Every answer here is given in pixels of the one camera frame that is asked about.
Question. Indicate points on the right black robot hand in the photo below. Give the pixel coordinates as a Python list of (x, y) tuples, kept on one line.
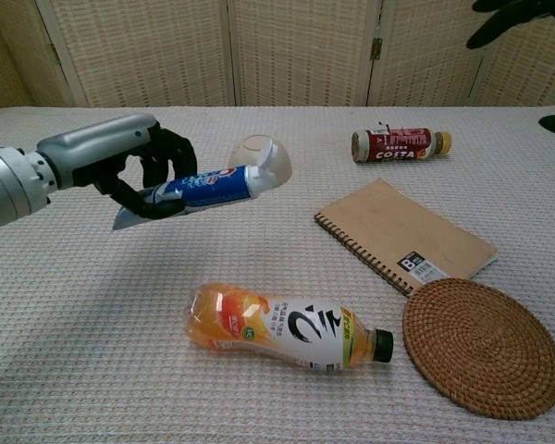
[(513, 20)]

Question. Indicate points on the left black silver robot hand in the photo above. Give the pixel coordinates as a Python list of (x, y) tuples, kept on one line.
[(97, 145)]

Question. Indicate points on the blue white toothpaste tube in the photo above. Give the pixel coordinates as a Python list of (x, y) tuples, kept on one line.
[(213, 185)]

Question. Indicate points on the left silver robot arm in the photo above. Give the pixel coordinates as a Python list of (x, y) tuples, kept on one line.
[(7, 185)]

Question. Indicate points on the brass screen hinge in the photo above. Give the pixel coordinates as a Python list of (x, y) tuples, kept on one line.
[(375, 48)]

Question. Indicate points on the cream ceramic bowl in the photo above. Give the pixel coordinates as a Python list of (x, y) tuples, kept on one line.
[(246, 149)]

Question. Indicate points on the red Costa coffee bottle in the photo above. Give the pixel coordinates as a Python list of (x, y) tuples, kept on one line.
[(398, 144)]

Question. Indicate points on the white woven tablecloth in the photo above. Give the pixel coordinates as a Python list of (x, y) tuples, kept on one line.
[(120, 324)]

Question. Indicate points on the wicker folding screen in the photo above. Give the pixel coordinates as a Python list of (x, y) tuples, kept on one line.
[(296, 51)]

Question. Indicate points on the kraft spiral notebook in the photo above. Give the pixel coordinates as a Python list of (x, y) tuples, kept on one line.
[(402, 226)]

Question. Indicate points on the orange juice plastic bottle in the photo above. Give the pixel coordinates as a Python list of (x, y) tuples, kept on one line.
[(277, 326)]

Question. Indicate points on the round woven rattan coaster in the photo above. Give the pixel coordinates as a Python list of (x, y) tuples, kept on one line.
[(483, 349)]

